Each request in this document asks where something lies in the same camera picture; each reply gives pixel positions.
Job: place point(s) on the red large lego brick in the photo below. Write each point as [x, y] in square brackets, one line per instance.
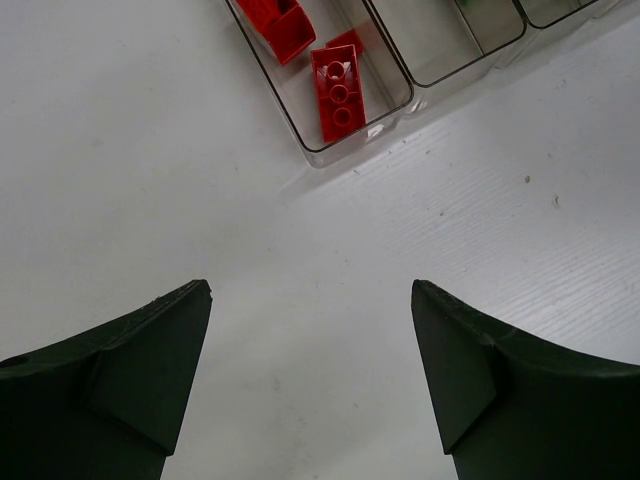
[339, 92]

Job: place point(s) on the small red lego plate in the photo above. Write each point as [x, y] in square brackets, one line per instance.
[349, 37]

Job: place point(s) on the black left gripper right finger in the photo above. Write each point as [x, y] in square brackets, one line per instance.
[511, 405]

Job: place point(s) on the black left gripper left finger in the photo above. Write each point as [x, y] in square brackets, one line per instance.
[107, 403]

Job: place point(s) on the red curved lego brick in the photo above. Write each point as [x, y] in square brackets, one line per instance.
[283, 27]

